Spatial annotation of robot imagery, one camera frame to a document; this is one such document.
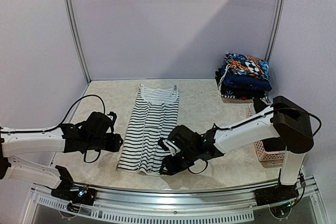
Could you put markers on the aluminium corner post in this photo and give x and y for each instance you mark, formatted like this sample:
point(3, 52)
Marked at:
point(275, 28)
point(76, 40)

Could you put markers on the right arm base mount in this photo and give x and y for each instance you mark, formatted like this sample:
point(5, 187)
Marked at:
point(279, 193)

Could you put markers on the aluminium front rail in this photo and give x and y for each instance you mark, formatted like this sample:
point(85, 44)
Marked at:
point(228, 205)

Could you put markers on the blue orange patterned shorts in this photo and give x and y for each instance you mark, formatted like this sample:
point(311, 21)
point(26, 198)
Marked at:
point(248, 66)

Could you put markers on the black white striped shirt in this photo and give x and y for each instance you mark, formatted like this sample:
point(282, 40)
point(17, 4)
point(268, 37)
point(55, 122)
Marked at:
point(153, 116)

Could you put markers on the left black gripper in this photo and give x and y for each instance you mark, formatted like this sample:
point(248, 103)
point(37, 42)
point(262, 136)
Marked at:
point(114, 146)

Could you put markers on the black printed folded garment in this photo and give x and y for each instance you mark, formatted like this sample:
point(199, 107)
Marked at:
point(234, 93)

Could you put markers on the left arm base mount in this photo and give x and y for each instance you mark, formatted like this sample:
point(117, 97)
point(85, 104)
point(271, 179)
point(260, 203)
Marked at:
point(70, 191)

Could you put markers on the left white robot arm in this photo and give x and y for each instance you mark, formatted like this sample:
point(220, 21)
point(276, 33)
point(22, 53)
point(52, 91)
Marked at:
point(63, 138)

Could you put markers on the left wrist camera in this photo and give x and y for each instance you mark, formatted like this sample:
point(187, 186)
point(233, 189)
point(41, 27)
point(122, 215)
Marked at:
point(112, 116)

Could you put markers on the black garment in basket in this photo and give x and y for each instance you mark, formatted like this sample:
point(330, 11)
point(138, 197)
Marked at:
point(270, 144)

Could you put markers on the dark blue folded garment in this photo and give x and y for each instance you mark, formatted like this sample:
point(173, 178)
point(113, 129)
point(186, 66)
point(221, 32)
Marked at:
point(244, 82)

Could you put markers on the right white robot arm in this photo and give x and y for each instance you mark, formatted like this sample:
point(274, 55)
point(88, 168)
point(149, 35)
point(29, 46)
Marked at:
point(283, 120)

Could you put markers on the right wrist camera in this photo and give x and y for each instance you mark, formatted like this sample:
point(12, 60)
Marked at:
point(168, 146)

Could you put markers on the pink plastic laundry basket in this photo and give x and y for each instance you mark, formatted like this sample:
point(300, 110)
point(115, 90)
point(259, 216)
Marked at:
point(268, 159)

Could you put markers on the right aluminium corner post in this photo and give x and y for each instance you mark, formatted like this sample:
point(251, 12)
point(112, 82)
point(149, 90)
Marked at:
point(275, 28)

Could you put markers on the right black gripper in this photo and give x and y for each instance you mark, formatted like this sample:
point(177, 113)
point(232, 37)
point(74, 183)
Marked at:
point(166, 166)

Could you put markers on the left aluminium corner post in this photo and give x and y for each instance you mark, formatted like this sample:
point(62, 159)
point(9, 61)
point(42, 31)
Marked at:
point(76, 40)

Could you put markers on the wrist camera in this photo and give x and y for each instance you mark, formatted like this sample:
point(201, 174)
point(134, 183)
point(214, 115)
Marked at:
point(168, 146)
point(112, 116)

